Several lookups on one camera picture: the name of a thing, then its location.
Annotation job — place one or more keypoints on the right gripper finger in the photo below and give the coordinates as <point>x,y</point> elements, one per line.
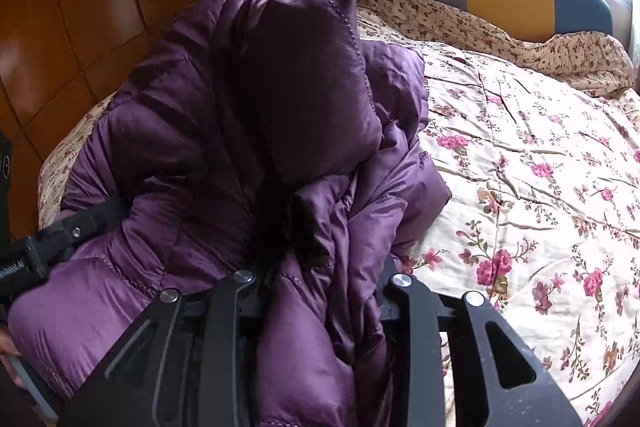
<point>391,292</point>

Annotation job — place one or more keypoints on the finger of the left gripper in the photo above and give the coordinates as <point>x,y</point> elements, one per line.
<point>71,232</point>

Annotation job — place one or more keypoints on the purple quilted down jacket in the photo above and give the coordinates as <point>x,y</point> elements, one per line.
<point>262,135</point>

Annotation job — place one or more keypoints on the person's left hand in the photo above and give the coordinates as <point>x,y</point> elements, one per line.
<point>8,349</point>

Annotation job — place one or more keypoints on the floral cream bed quilt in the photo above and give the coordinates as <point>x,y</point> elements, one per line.
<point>543,217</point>

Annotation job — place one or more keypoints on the small-floral pillow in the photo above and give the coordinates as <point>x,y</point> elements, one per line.
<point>589,61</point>

